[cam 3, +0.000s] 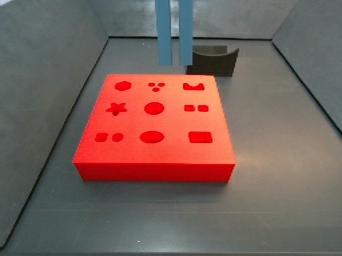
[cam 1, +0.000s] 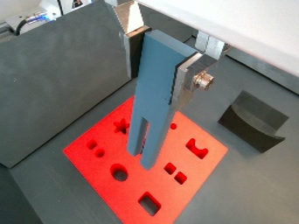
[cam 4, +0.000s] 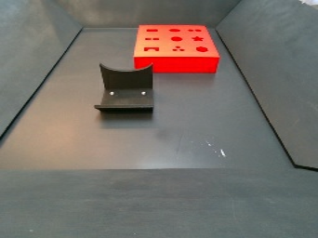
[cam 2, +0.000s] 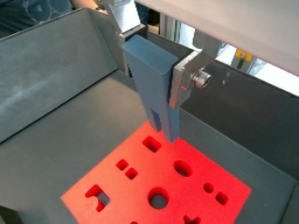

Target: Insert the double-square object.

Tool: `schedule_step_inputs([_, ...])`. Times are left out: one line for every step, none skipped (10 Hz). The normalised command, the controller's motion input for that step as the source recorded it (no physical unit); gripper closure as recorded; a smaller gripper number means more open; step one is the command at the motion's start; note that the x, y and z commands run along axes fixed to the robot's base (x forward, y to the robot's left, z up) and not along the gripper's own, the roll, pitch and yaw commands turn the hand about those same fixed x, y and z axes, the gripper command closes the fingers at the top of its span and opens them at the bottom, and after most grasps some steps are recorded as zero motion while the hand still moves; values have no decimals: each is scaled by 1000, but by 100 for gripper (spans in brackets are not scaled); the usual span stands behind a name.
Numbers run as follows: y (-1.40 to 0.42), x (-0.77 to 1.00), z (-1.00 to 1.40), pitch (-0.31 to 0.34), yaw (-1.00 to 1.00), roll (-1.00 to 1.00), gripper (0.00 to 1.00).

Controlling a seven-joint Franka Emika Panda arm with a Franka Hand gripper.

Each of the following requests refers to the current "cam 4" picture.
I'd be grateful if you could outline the black curved holder stand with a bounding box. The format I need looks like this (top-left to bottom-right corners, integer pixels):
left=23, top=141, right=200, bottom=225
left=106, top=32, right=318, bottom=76
left=94, top=64, right=153, bottom=112

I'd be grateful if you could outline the red shape-sorter block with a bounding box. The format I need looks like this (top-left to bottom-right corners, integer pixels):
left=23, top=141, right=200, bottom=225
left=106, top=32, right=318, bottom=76
left=132, top=24, right=220, bottom=73

